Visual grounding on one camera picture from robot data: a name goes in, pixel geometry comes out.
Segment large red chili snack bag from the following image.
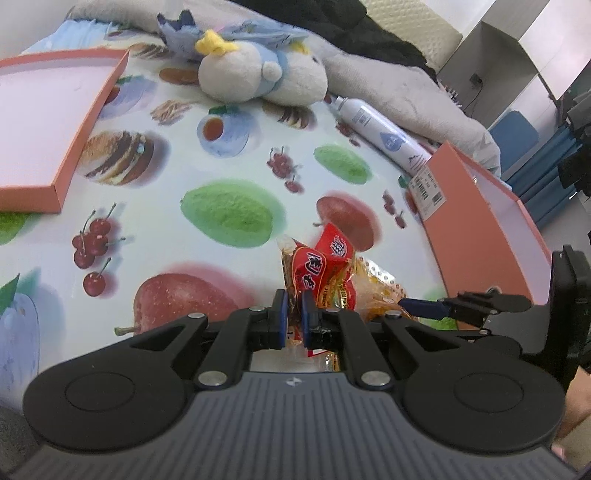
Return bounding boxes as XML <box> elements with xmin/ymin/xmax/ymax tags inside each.
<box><xmin>279</xmin><ymin>236</ymin><xmax>410</xmax><ymax>371</ymax></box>

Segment small red noodle snack packet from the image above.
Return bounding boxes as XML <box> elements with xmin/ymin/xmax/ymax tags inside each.
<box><xmin>286</xmin><ymin>223</ymin><xmax>356</xmax><ymax>356</ymax></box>

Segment person's right hand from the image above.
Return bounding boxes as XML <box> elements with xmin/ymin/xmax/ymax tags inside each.
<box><xmin>552</xmin><ymin>368</ymin><xmax>591</xmax><ymax>469</ymax></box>

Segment pink cardboard box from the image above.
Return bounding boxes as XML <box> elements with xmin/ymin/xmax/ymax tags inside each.
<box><xmin>409</xmin><ymin>143</ymin><xmax>551</xmax><ymax>305</ymax></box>

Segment fruit print bed sheet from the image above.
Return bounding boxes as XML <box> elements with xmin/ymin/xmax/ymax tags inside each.
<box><xmin>1</xmin><ymin>20</ymin><xmax>446</xmax><ymax>410</ymax></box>

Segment blue curtain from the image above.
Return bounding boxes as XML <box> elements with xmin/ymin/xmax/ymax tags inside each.
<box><xmin>507</xmin><ymin>125</ymin><xmax>582</xmax><ymax>230</ymax></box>

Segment white spray bottle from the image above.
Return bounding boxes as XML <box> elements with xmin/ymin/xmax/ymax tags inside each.
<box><xmin>329</xmin><ymin>96</ymin><xmax>432</xmax><ymax>177</ymax></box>

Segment hanging dark clothes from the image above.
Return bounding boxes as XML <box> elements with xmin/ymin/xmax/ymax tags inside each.
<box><xmin>558</xmin><ymin>90</ymin><xmax>590</xmax><ymax>198</ymax></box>

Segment blue chair back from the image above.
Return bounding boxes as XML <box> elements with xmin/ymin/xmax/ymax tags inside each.
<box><xmin>490</xmin><ymin>110</ymin><xmax>539</xmax><ymax>173</ymax></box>

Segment grey blanket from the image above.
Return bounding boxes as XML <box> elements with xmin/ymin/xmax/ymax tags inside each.
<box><xmin>68</xmin><ymin>1</ymin><xmax>501</xmax><ymax>175</ymax></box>

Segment white blue plush duck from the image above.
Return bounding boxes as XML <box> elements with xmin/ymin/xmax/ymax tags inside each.
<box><xmin>195</xmin><ymin>30</ymin><xmax>328</xmax><ymax>107</ymax></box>

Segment cream padded headboard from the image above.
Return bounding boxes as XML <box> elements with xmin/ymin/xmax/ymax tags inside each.
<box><xmin>362</xmin><ymin>0</ymin><xmax>463</xmax><ymax>73</ymax></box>

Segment blue patterned plastic bag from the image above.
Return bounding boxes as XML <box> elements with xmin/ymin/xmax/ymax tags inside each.
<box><xmin>156</xmin><ymin>10</ymin><xmax>308</xmax><ymax>62</ymax></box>

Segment black jacket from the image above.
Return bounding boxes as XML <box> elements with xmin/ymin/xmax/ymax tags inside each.
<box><xmin>239</xmin><ymin>0</ymin><xmax>436</xmax><ymax>79</ymax></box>

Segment pink box lid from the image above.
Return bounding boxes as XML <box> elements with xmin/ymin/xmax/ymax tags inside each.
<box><xmin>0</xmin><ymin>48</ymin><xmax>128</xmax><ymax>213</ymax></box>

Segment grey wall shelf unit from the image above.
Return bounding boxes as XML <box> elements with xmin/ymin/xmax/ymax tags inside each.
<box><xmin>439</xmin><ymin>0</ymin><xmax>590</xmax><ymax>127</ymax></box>

